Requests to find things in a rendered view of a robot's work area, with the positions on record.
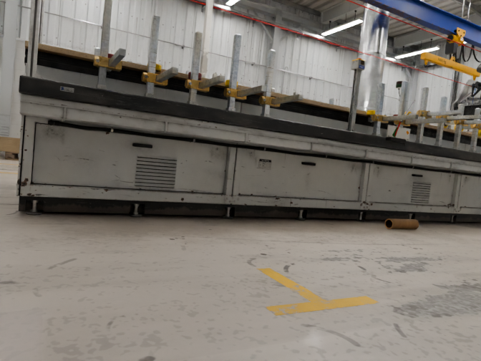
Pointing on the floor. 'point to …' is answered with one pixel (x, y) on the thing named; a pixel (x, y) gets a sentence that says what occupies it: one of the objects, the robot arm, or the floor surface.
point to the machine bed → (222, 165)
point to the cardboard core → (401, 223)
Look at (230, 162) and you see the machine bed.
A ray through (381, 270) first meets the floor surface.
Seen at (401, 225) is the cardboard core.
